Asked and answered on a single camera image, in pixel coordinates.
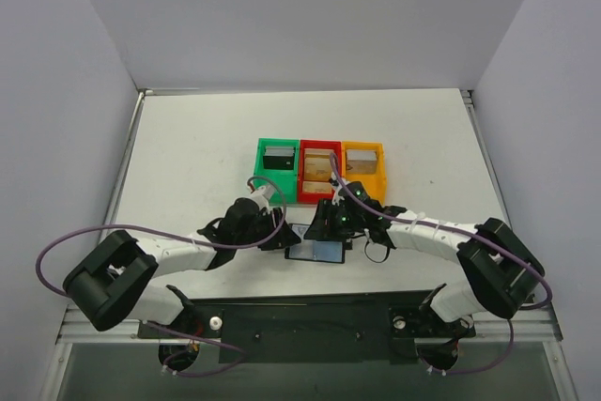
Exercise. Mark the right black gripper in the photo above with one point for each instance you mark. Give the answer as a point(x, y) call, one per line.
point(330, 220)

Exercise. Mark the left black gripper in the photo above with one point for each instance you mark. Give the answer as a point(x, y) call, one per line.
point(275, 228)

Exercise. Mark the blue credit card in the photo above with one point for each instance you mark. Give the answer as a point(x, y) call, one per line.
point(328, 252)

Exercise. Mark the black leather card holder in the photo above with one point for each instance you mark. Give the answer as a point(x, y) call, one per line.
point(303, 251)

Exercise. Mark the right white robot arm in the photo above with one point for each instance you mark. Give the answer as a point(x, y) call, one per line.
point(500, 271)

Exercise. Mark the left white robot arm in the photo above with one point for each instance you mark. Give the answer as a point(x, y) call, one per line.
point(112, 283)

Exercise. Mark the black card stack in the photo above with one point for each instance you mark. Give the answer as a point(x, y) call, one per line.
point(279, 158)

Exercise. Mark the red plastic bin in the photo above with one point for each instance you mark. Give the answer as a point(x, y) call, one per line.
point(335, 148)

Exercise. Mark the green plastic bin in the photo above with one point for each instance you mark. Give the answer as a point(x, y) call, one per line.
point(287, 179)

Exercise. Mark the orange plastic bin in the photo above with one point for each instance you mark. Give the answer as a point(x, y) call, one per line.
point(375, 184)

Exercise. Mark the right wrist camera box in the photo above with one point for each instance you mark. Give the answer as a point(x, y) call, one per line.
point(339, 192)

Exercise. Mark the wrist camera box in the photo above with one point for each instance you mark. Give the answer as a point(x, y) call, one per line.
point(262, 195)
point(339, 192)

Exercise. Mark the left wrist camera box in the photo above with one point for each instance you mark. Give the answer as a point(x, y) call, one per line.
point(262, 195)

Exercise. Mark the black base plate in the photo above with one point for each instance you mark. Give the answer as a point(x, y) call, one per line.
point(395, 326)

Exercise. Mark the aluminium frame rail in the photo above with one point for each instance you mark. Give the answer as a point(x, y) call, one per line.
point(75, 328)

